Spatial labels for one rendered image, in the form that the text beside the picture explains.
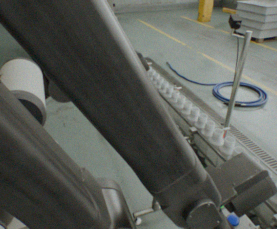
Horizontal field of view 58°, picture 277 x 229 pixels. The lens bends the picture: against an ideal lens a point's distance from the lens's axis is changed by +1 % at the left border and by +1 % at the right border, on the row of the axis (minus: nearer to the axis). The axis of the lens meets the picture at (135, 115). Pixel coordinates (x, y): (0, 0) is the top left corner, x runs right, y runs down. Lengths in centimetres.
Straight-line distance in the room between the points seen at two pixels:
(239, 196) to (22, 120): 26
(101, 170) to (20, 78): 212
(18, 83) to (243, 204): 33
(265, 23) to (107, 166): 546
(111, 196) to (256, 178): 17
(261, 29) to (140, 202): 558
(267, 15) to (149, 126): 677
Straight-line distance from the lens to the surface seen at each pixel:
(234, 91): 166
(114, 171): 245
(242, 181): 33
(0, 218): 44
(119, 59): 16
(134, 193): 225
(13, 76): 41
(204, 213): 28
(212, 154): 103
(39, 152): 18
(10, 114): 17
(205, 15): 908
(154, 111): 18
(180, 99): 120
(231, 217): 78
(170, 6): 1135
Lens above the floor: 172
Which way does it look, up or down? 32 degrees down
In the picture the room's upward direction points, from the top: straight up
